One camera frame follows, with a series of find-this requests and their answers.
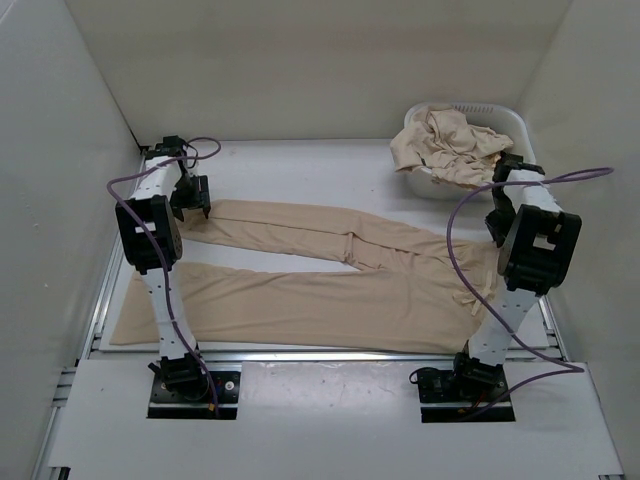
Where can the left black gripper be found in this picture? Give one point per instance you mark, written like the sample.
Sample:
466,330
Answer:
199,199

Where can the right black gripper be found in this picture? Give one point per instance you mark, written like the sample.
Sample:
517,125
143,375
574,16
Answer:
496,229

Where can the beige trousers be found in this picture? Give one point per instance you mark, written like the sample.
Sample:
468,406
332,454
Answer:
402,288

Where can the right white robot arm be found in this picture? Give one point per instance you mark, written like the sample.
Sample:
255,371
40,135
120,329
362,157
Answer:
535,239

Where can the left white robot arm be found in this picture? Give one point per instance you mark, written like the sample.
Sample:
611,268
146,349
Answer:
149,208

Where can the beige clothes pile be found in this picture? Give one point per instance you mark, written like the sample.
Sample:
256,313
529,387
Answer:
456,152

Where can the white laundry basket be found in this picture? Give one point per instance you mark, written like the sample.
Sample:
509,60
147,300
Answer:
500,119

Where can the left aluminium rail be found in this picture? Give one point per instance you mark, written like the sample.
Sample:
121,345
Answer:
105,264

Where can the aluminium rail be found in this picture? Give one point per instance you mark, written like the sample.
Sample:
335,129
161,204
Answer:
274,356
105,264
550,325

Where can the right aluminium rail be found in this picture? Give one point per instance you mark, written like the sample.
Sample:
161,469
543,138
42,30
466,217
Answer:
550,325

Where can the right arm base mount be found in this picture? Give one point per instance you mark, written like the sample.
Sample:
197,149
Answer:
450,395

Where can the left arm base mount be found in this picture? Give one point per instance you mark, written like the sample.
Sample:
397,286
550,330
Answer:
187,393

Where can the front aluminium rail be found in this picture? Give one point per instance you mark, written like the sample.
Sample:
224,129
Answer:
274,356

